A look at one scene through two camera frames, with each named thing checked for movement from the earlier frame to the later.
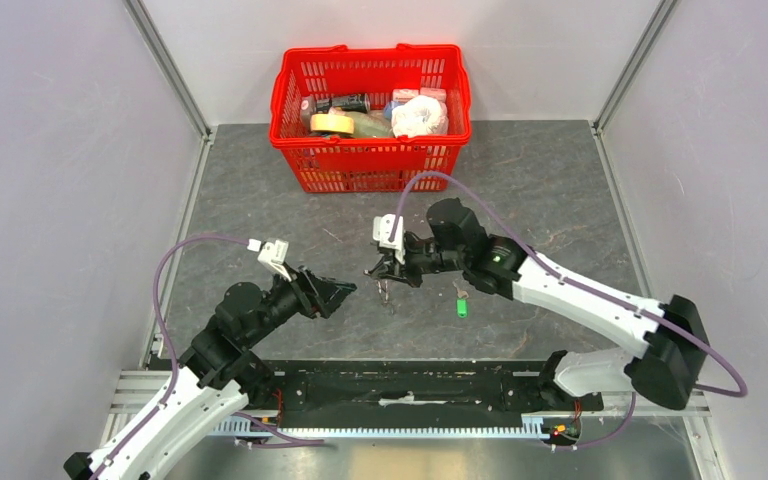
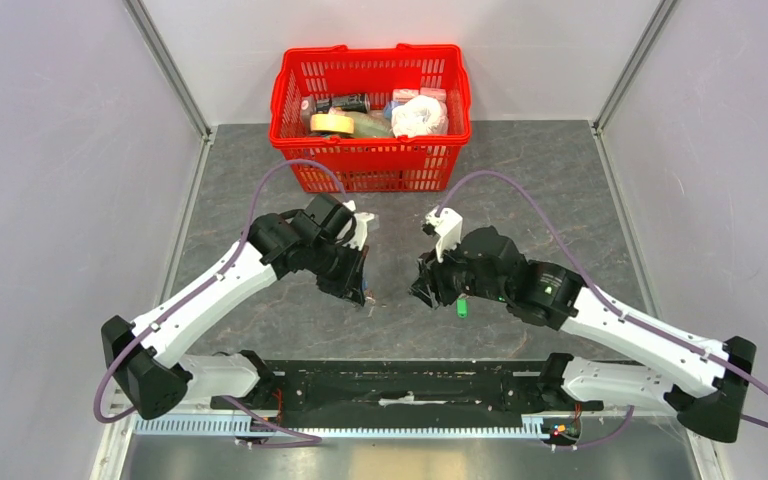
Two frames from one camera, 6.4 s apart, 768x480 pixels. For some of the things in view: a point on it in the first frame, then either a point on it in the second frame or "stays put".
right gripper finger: x=385 y=264 to x=432 y=272
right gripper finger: x=400 y=278 to x=421 y=289
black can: x=356 y=103 stays put
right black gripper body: x=422 y=257 to x=459 y=276
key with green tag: x=462 y=310 stays put
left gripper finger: x=338 y=296 to x=358 y=280
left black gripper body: x=305 y=301 to x=332 y=256
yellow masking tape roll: x=327 y=122 stays put
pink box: x=438 y=93 stays put
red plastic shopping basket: x=371 y=120 stays put
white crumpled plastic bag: x=420 y=116 stays put
